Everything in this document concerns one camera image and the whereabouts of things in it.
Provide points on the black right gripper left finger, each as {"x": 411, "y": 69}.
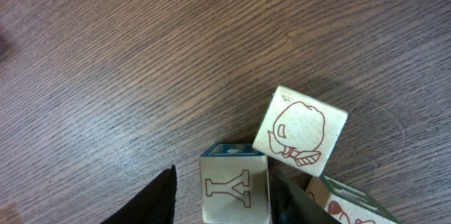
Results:
{"x": 154, "y": 204}

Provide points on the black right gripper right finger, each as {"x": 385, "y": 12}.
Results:
{"x": 291, "y": 205}

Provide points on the red U letter block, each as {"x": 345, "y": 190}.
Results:
{"x": 234, "y": 180}

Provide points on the red A letter block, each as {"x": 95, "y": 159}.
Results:
{"x": 299, "y": 130}

